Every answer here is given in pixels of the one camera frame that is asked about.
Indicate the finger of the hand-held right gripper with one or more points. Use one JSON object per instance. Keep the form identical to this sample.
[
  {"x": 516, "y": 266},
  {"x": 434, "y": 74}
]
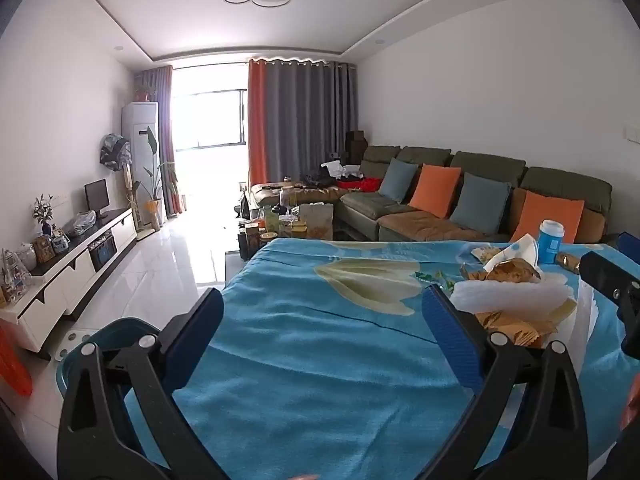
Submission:
[
  {"x": 631, "y": 247},
  {"x": 605, "y": 275}
]

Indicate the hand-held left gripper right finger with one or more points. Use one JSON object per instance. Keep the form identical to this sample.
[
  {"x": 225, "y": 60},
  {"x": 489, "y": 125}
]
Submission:
[{"x": 450, "y": 340}]

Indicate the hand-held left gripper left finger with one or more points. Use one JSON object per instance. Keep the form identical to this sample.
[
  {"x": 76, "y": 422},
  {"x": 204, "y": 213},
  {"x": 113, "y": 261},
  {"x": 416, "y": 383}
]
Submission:
[{"x": 197, "y": 335}]

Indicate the brown paper bag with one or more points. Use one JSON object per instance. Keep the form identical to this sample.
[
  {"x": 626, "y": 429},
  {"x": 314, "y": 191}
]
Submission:
[{"x": 515, "y": 332}]

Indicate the teal plastic bin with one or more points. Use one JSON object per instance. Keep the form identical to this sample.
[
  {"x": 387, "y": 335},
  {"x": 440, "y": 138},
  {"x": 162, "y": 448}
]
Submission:
[{"x": 130, "y": 327}]

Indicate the person's right forearm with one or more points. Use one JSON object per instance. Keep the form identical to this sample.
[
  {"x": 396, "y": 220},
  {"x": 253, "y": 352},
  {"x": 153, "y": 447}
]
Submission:
[{"x": 632, "y": 402}]

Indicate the blue paper cup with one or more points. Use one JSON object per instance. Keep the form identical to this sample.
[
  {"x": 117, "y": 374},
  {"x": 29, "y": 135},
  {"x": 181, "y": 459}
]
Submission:
[{"x": 550, "y": 242}]

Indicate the orange cushion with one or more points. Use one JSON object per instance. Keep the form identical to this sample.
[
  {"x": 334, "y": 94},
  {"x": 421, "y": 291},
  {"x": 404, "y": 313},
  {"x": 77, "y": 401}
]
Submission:
[
  {"x": 434, "y": 191},
  {"x": 545, "y": 210}
]

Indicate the brown crumpled paper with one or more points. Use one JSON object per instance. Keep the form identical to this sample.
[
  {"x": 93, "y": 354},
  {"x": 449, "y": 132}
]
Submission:
[{"x": 510, "y": 272}]

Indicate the white blue dotted napkin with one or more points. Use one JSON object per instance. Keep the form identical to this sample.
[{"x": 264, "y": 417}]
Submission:
[{"x": 515, "y": 250}]

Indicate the green brown sectional sofa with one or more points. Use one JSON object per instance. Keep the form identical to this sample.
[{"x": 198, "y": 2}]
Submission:
[{"x": 415, "y": 225}]

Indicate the white bathroom scale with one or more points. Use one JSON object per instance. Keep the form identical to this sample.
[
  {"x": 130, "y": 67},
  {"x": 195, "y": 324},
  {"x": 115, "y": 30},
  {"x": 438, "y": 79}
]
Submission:
[{"x": 75, "y": 342}]

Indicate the blue floral printed blanket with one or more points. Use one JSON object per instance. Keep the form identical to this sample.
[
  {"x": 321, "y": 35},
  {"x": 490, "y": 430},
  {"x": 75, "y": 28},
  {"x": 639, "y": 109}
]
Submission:
[{"x": 325, "y": 360}]

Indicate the tall leafy potted plant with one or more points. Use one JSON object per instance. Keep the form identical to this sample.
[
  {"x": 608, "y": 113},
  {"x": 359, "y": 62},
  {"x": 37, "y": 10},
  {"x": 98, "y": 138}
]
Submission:
[{"x": 154, "y": 210}]

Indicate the dark coffee table with jars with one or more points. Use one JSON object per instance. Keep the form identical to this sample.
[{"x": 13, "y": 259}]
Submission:
[{"x": 272, "y": 225}]

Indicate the grey blue cushion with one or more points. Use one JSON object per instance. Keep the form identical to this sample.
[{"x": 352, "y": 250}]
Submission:
[
  {"x": 398, "y": 180},
  {"x": 481, "y": 204}
]

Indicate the white black tv cabinet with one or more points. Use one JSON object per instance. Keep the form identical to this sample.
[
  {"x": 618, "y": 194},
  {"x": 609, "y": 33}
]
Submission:
[{"x": 75, "y": 260}]

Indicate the clear plastic bag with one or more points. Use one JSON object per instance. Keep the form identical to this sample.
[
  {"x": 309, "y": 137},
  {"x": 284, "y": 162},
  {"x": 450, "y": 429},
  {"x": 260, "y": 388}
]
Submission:
[{"x": 82, "y": 222}]

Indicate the blue white porcelain jar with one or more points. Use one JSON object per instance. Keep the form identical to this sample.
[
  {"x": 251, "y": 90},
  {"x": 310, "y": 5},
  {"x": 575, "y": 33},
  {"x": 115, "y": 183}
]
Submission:
[{"x": 61, "y": 241}]

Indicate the black monitor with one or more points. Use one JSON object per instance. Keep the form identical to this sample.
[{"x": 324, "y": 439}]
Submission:
[{"x": 96, "y": 196}]

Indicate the red cloth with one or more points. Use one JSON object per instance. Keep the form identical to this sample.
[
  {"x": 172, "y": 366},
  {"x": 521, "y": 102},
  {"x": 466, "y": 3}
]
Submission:
[{"x": 367, "y": 185}]

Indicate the orange plastic bag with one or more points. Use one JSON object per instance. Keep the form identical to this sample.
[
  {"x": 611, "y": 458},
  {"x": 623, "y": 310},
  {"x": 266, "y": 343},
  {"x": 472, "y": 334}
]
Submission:
[{"x": 12, "y": 365}]

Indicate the white lidded jar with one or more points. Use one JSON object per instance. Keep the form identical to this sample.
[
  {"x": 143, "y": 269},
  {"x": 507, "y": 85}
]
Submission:
[{"x": 26, "y": 256}]

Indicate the wrapped ship model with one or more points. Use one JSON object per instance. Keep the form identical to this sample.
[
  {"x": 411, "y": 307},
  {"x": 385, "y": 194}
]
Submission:
[{"x": 14, "y": 277}]

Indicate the bonsai in blue vase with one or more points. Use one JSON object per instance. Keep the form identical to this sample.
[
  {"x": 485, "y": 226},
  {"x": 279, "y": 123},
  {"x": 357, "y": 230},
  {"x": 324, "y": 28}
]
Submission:
[{"x": 44, "y": 210}]

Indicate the covered standing fan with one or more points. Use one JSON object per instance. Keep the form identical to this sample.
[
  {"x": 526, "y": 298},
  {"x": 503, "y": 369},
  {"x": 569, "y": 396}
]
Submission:
[{"x": 115, "y": 152}]

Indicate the white cloth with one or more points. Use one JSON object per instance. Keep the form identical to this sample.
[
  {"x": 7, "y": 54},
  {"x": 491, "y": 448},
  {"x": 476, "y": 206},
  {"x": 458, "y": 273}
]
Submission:
[{"x": 332, "y": 166}]

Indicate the dark cardboard boxes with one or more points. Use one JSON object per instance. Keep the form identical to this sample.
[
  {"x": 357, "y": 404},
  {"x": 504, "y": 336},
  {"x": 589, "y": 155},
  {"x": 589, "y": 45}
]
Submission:
[{"x": 356, "y": 147}]

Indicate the window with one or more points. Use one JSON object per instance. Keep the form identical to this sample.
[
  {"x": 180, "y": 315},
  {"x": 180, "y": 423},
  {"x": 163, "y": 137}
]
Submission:
[{"x": 215, "y": 120}]

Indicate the white standing air conditioner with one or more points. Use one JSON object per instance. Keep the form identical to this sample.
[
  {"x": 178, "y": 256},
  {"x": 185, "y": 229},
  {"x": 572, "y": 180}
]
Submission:
[{"x": 139, "y": 125}]

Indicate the orange grey curtain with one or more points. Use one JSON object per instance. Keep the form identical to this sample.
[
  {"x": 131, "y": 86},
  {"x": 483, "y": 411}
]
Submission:
[
  {"x": 165, "y": 110},
  {"x": 300, "y": 120}
]

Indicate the small potted plant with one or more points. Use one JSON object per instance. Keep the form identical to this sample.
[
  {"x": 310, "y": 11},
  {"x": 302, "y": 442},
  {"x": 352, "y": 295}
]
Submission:
[{"x": 145, "y": 92}]

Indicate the small picture frame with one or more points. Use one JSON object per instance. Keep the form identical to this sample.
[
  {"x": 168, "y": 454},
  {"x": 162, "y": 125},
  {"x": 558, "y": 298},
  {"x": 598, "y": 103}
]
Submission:
[{"x": 45, "y": 249}]

